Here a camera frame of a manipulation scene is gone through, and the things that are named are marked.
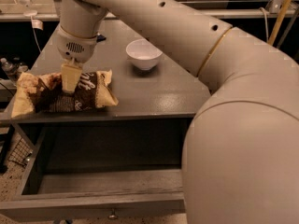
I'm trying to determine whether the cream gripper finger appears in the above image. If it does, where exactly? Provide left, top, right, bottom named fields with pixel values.
left=61, top=59, right=82, bottom=93

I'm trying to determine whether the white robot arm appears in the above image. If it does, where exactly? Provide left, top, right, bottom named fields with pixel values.
left=81, top=0, right=299, bottom=224

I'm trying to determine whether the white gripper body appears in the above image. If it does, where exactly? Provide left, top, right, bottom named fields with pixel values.
left=57, top=25, right=96, bottom=63

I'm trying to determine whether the dark blue snack bar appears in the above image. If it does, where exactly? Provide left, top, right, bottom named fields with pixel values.
left=96, top=34, right=107, bottom=42

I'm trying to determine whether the clear plastic water bottle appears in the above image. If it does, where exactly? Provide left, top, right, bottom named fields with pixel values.
left=1, top=58, right=21, bottom=85

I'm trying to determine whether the brown chip bag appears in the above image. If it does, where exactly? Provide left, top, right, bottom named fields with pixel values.
left=11, top=70, right=118, bottom=118

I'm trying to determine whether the metal drawer knob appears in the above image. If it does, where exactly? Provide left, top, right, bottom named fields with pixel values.
left=108, top=209, right=118, bottom=220

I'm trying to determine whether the open grey top drawer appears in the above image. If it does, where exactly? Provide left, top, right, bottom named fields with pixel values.
left=0, top=119, right=188, bottom=222

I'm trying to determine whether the grey wooden cabinet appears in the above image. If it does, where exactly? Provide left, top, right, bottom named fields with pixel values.
left=0, top=18, right=213, bottom=151

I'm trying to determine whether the grey metal railing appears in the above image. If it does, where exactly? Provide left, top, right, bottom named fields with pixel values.
left=0, top=0, right=299, bottom=22

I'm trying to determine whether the yellow wooden ladder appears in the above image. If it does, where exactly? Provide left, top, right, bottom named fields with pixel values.
left=268, top=0, right=292, bottom=45

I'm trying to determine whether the white ceramic bowl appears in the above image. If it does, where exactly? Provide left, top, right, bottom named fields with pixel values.
left=126, top=39, right=163, bottom=71

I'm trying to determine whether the black wire basket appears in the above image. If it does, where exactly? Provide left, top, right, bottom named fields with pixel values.
left=8, top=138, right=33, bottom=167

